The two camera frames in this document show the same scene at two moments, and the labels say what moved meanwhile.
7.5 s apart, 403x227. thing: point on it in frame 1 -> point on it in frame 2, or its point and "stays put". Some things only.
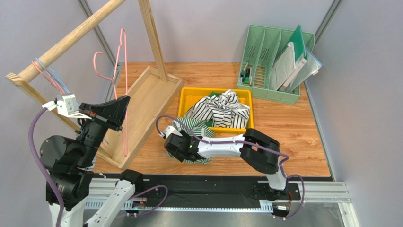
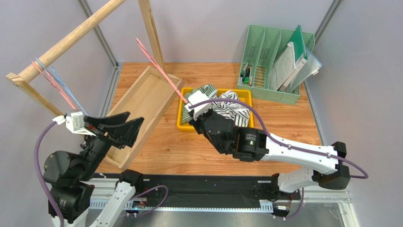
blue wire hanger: x=55 y=75 stays put
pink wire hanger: x=54 y=82 stays put
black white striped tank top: x=225 y=109 stays put
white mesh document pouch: x=284 y=67 stays put
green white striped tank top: x=197 y=127 -> x=209 y=89
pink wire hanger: x=124 y=128 -> x=142 y=46
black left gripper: x=110 y=112 -> x=126 y=132
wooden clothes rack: x=147 y=102 stays put
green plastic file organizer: x=264 y=46 stays put
